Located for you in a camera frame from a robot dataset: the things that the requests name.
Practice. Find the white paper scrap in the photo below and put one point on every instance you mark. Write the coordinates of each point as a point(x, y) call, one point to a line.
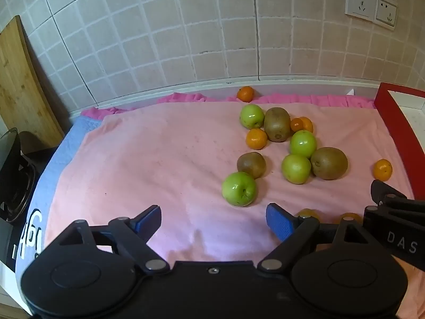
point(350, 92)

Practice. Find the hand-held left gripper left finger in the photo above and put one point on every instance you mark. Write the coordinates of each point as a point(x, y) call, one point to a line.
point(149, 222)

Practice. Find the small orange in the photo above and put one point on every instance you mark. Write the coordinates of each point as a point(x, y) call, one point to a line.
point(295, 125)

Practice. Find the blue towel with white print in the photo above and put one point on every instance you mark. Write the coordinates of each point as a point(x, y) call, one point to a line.
point(49, 179)

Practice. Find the green apple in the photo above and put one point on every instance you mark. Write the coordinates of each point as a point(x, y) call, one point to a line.
point(239, 188)
point(295, 168)
point(251, 116)
point(302, 143)

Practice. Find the wooden cutting board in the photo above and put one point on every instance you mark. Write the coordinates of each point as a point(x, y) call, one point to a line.
point(20, 89)

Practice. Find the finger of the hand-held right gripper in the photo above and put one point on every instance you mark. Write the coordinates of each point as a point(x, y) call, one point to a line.
point(385, 191)

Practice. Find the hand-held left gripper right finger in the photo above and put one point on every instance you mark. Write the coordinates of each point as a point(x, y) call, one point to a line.
point(278, 222)

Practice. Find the black kitchen appliance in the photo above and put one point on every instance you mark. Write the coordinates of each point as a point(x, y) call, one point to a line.
point(13, 179)

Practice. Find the small white wall socket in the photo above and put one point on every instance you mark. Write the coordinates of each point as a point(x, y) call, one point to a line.
point(386, 14)

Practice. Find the brown kiwi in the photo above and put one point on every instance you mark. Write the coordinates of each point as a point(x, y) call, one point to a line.
point(251, 164)
point(277, 123)
point(328, 162)

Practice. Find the magenta cloth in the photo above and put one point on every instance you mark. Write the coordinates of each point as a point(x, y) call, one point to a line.
point(186, 98)

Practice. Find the red box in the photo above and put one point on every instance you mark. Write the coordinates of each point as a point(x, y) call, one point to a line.
point(395, 123)

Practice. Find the pink towel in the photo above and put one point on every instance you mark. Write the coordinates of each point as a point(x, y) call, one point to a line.
point(149, 156)

